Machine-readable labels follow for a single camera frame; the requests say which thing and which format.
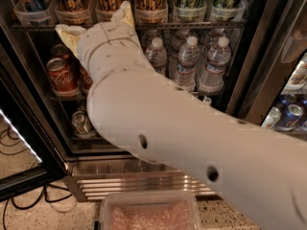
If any front middle cola can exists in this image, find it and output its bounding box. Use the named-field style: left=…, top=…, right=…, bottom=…
left=80, top=67, right=93, bottom=95

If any front left cola can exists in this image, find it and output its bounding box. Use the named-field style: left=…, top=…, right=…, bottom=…
left=46, top=57, right=79, bottom=97

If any blue tall can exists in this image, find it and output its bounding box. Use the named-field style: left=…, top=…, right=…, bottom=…
left=13, top=0, right=52, bottom=26

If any second row left cola can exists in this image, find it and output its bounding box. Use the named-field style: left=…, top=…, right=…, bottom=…
left=51, top=44, right=72, bottom=60

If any water bottle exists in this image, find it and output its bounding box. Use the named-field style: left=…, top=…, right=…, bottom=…
left=174, top=36, right=201, bottom=92
left=198, top=36, right=231, bottom=93
left=145, top=37, right=167, bottom=75

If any green soda can left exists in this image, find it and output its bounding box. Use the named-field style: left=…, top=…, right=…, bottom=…
left=71, top=111, right=95, bottom=138

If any front right water bottle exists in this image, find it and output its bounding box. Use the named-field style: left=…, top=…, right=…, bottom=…
left=198, top=36, right=231, bottom=93

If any open fridge glass door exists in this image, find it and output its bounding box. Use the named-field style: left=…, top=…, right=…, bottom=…
left=0, top=47, right=64, bottom=201

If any front middle water bottle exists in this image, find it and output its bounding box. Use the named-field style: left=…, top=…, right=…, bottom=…
left=174, top=36, right=201, bottom=92

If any green tall can right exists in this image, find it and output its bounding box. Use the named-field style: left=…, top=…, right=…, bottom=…
left=210, top=0, right=245, bottom=22

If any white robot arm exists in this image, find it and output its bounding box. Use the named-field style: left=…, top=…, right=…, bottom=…
left=56, top=2, right=307, bottom=230

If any front left water bottle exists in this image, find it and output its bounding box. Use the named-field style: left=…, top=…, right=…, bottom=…
left=145, top=37, right=167, bottom=75

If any middle wire shelf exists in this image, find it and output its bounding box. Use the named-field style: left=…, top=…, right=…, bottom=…
left=50, top=92, right=222, bottom=102

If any green tall can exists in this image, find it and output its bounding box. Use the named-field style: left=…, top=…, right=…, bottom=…
left=174, top=0, right=206, bottom=23
left=210, top=0, right=245, bottom=22

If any steel fridge base grille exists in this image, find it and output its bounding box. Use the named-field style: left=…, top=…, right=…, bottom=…
left=63, top=155, right=215, bottom=202

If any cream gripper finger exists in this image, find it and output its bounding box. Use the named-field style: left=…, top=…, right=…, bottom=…
left=55, top=24, right=86, bottom=57
left=111, top=0, right=134, bottom=28

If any clear plastic bin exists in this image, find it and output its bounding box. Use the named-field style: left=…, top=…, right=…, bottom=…
left=98, top=190, right=201, bottom=230

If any right fridge door frame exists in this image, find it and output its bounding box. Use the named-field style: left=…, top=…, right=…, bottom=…
left=224, top=0, right=307, bottom=125

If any wire shelf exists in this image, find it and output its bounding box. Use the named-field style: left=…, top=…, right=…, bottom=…
left=50, top=92, right=222, bottom=102
left=11, top=21, right=247, bottom=32

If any top wire shelf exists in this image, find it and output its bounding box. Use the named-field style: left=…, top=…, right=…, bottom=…
left=11, top=21, right=247, bottom=32

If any green tall can left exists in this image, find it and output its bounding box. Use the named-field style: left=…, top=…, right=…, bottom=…
left=174, top=0, right=206, bottom=23

